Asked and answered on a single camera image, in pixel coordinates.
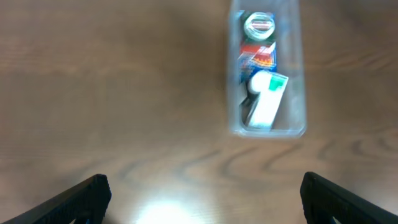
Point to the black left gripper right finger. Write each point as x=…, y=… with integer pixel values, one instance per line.
x=325, y=202

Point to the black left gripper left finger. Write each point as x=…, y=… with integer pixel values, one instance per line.
x=85, y=202

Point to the dark bottle white cap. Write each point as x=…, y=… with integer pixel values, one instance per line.
x=257, y=109

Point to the blue Kool Fever box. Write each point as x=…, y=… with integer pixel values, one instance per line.
x=247, y=69

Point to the red medicine box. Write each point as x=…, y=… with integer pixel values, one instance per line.
x=261, y=55

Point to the green round tin box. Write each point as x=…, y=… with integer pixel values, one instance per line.
x=257, y=27

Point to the clear plastic container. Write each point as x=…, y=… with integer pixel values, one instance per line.
x=290, y=120

